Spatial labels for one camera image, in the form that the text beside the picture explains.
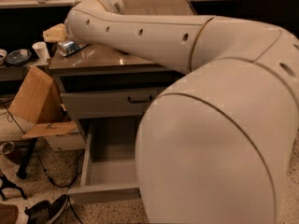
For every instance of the grey drawer cabinet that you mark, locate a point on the grey drawer cabinet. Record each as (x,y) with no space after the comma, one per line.
(102,60)

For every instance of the grey drawer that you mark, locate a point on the grey drawer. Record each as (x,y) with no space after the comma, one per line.
(108,171)
(112,95)

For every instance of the black stand leg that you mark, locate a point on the black stand leg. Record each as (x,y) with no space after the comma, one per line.
(30,146)

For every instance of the black tripod foot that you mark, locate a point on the black tripod foot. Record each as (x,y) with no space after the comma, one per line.
(7,184)

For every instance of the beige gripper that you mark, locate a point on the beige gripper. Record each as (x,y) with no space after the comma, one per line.
(66,29)

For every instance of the grey bottom drawer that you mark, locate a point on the grey bottom drawer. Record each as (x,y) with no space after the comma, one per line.
(108,171)

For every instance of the white bowl at left edge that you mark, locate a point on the white bowl at left edge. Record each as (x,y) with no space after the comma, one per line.
(3,55)

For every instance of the black office chair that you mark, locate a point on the black office chair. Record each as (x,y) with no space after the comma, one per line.
(283,13)

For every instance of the white paper cup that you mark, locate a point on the white paper cup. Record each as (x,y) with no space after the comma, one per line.
(41,50)

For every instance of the open cardboard box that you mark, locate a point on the open cardboard box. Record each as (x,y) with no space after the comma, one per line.
(38,101)

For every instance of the dark round dish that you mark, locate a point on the dark round dish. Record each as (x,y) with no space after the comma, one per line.
(18,57)

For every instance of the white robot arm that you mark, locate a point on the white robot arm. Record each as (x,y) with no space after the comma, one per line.
(214,147)

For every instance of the grey middle drawer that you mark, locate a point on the grey middle drawer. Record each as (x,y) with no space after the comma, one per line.
(112,95)

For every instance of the dark shoe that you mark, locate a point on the dark shoe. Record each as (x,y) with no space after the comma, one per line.
(45,212)

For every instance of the brown cup on floor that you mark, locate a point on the brown cup on floor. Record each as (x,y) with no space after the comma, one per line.
(11,152)

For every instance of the silver blue redbull can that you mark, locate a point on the silver blue redbull can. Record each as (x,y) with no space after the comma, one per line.
(68,47)

